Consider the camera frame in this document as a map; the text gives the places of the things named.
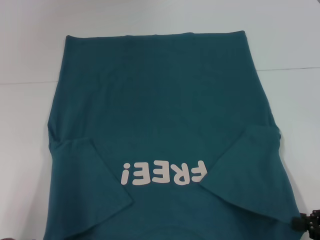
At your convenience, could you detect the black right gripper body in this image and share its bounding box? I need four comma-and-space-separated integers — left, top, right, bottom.
301, 209, 320, 240

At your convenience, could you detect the teal t-shirt with FREE print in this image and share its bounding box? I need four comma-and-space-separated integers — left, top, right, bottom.
41, 30, 306, 240

